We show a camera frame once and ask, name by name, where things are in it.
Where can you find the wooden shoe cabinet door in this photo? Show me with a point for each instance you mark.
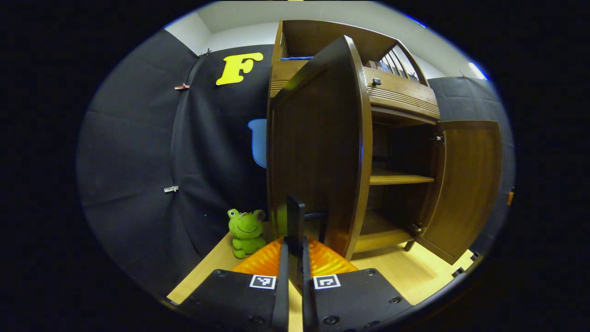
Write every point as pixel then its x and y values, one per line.
pixel 465 184
pixel 318 152

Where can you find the dark cloth clip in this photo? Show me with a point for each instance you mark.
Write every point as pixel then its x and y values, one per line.
pixel 203 53

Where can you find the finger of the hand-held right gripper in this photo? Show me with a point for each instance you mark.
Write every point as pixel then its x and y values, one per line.
pixel 510 198

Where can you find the green frog toy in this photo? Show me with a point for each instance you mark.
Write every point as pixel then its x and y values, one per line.
pixel 246 228

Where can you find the wooden cabinet drawer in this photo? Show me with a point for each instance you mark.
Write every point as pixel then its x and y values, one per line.
pixel 401 94

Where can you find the black backdrop cloth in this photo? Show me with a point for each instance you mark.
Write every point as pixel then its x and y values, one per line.
pixel 133 161

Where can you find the silver cloth clip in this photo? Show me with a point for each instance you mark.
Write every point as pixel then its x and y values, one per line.
pixel 171 189

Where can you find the red cloth clip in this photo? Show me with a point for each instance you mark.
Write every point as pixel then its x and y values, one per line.
pixel 182 86

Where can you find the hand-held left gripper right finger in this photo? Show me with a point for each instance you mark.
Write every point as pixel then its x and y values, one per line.
pixel 308 299

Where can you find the wooden double-door shoe cabinet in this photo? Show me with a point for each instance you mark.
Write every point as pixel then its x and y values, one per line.
pixel 401 179

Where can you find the black drawer knob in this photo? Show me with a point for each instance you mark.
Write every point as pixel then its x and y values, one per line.
pixel 376 81

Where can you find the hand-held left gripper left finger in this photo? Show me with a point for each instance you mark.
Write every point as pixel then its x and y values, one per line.
pixel 282 295

